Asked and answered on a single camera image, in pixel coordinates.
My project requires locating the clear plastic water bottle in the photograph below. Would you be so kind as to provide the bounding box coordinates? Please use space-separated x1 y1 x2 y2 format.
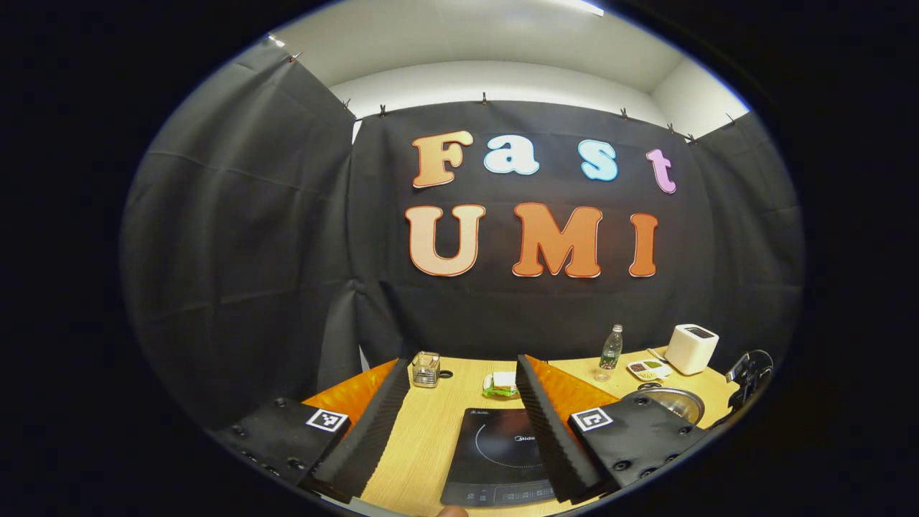
596 324 624 382

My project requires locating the white divided dish of beans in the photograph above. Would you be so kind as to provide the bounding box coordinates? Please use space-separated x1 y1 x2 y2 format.
627 358 673 381

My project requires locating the steel pot with soybeans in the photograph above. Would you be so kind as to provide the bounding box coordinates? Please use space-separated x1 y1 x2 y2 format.
621 382 706 426

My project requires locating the black induction cooktop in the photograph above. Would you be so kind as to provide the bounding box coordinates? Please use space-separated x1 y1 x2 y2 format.
439 407 575 508

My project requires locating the sandwich on plate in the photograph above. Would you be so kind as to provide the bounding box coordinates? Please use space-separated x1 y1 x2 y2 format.
482 371 521 399

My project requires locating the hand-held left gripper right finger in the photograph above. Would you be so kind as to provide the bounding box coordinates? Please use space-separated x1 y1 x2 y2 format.
516 353 712 503

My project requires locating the white toaster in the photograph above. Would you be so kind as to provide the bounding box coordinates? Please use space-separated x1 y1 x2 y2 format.
664 324 720 376

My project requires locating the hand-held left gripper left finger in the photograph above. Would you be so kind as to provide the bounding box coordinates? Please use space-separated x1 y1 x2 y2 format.
215 358 411 503

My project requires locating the clear glass cup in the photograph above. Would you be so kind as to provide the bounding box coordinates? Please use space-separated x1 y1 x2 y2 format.
411 351 442 388

